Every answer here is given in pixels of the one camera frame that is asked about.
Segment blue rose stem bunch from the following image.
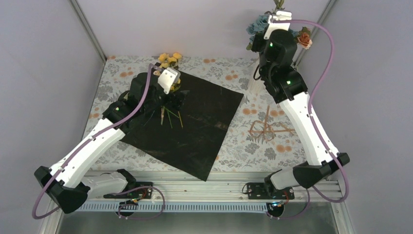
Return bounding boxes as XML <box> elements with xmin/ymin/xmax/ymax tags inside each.
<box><xmin>245</xmin><ymin>14</ymin><xmax>300</xmax><ymax>51</ymax></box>

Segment colourful artificial flower bouquet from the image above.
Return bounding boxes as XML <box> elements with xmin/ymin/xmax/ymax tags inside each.
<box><xmin>139</xmin><ymin>76</ymin><xmax>183</xmax><ymax>128</ymax></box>

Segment black wrapping paper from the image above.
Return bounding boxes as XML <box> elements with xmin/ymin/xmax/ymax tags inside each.
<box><xmin>121</xmin><ymin>72</ymin><xmax>243</xmax><ymax>181</ymax></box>

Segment yellow rose stem bunch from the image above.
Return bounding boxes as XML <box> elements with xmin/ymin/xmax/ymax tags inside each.
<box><xmin>158</xmin><ymin>53</ymin><xmax>182</xmax><ymax>69</ymax></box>

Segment pink orange rose stem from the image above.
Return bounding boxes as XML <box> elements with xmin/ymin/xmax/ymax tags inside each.
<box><xmin>296</xmin><ymin>27</ymin><xmax>312</xmax><ymax>50</ymax></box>

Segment tan raffia ribbon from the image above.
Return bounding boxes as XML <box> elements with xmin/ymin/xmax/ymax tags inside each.
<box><xmin>247</xmin><ymin>105</ymin><xmax>296</xmax><ymax>142</ymax></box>

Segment pink peach rose stem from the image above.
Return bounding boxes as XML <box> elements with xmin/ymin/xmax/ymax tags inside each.
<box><xmin>273</xmin><ymin>0</ymin><xmax>285</xmax><ymax>12</ymax></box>

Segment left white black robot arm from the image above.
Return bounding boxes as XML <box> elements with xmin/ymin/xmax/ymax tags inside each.
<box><xmin>34</xmin><ymin>69</ymin><xmax>187</xmax><ymax>214</ymax></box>

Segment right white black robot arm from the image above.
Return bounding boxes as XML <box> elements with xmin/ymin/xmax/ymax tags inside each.
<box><xmin>251</xmin><ymin>29</ymin><xmax>350</xmax><ymax>198</ymax></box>

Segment white ribbed ceramic vase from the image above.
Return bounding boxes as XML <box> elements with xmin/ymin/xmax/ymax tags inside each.
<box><xmin>247</xmin><ymin>60</ymin><xmax>264</xmax><ymax>95</ymax></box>

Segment floral patterned table mat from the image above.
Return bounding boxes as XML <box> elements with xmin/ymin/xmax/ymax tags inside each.
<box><xmin>85</xmin><ymin>56</ymin><xmax>306</xmax><ymax>172</ymax></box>

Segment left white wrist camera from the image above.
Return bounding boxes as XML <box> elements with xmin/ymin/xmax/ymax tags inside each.
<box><xmin>157</xmin><ymin>67</ymin><xmax>181</xmax><ymax>94</ymax></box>

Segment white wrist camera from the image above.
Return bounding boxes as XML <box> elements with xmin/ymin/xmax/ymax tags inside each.
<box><xmin>157</xmin><ymin>67</ymin><xmax>181</xmax><ymax>94</ymax></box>
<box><xmin>263</xmin><ymin>10</ymin><xmax>292</xmax><ymax>40</ymax></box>

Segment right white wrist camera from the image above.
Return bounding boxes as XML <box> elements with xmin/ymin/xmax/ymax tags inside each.
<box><xmin>263</xmin><ymin>10</ymin><xmax>292</xmax><ymax>40</ymax></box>

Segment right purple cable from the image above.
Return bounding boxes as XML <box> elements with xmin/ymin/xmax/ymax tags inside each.
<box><xmin>265</xmin><ymin>19</ymin><xmax>350</xmax><ymax>221</ymax></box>

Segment aluminium rail frame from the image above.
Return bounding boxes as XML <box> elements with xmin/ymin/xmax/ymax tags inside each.
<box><xmin>38</xmin><ymin>61</ymin><xmax>344</xmax><ymax>234</ymax></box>

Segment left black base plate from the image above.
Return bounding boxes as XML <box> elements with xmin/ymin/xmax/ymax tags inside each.
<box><xmin>103</xmin><ymin>181</ymin><xmax>153</xmax><ymax>200</ymax></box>

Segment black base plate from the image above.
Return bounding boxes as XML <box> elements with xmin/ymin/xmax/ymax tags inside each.
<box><xmin>103</xmin><ymin>181</ymin><xmax>153</xmax><ymax>200</ymax></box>
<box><xmin>246</xmin><ymin>182</ymin><xmax>295</xmax><ymax>200</ymax></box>

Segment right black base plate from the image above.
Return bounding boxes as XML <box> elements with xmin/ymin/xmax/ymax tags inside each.
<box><xmin>246</xmin><ymin>182</ymin><xmax>295</xmax><ymax>200</ymax></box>

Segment left vertical aluminium post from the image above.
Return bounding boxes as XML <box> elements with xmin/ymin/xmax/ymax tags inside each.
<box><xmin>68</xmin><ymin>0</ymin><xmax>107</xmax><ymax>63</ymax></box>

